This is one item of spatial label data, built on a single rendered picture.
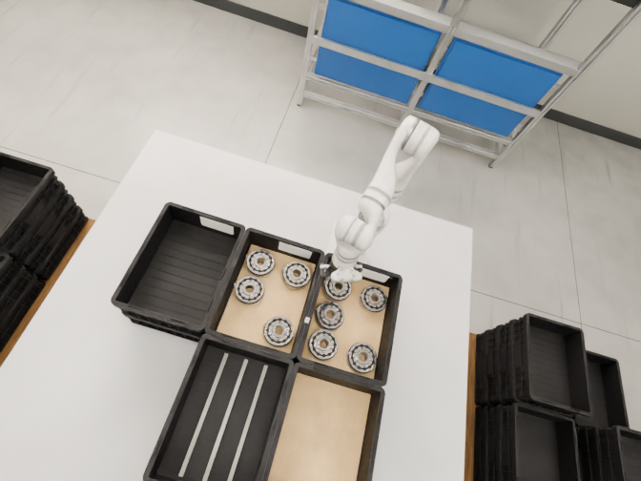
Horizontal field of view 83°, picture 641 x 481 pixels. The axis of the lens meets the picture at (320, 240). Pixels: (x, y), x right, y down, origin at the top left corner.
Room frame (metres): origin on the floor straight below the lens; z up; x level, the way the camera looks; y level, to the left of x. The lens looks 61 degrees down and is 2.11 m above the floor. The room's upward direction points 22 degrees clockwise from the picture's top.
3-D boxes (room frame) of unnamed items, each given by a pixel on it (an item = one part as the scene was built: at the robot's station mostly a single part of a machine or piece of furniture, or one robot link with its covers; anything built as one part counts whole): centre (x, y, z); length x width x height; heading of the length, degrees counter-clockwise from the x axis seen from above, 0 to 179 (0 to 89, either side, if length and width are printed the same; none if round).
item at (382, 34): (2.31, 0.14, 0.60); 0.72 x 0.03 x 0.56; 96
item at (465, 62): (2.40, -0.65, 0.60); 0.72 x 0.03 x 0.56; 96
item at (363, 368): (0.34, -0.28, 0.86); 0.10 x 0.10 x 0.01
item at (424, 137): (0.80, -0.15, 1.33); 0.10 x 0.09 x 0.25; 79
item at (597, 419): (0.77, -1.62, 0.26); 0.40 x 0.30 x 0.23; 6
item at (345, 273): (0.50, -0.09, 1.16); 0.11 x 0.09 x 0.06; 22
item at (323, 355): (0.33, -0.14, 0.86); 0.10 x 0.10 x 0.01
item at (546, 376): (0.72, -1.22, 0.37); 0.40 x 0.30 x 0.45; 6
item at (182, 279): (0.39, 0.40, 0.87); 0.40 x 0.30 x 0.11; 5
